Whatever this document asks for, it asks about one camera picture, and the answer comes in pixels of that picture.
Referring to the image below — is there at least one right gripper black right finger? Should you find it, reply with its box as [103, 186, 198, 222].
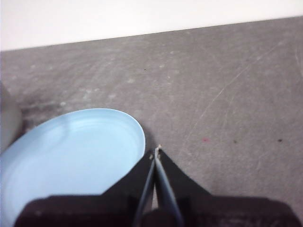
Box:
[151, 147, 300, 227]

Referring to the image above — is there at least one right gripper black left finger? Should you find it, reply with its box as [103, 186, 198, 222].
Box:
[14, 153, 156, 227]

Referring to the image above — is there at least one blue round plate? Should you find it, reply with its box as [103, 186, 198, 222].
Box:
[0, 108, 146, 227]

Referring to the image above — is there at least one pale green electric steamer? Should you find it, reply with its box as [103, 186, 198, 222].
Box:
[0, 81, 23, 154]

